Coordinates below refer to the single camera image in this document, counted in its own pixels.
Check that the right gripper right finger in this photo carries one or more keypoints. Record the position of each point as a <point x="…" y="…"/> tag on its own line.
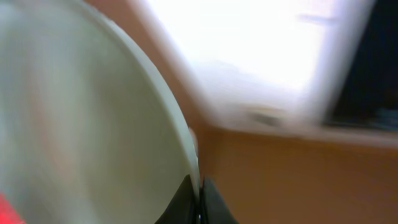
<point x="213" y="209"/>

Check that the red plastic serving tray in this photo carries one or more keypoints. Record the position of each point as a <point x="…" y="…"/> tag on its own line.
<point x="7" y="213"/>

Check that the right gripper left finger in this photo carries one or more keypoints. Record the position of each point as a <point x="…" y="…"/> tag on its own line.
<point x="182" y="208"/>

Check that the light green plate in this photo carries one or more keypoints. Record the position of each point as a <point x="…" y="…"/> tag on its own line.
<point x="90" y="131"/>

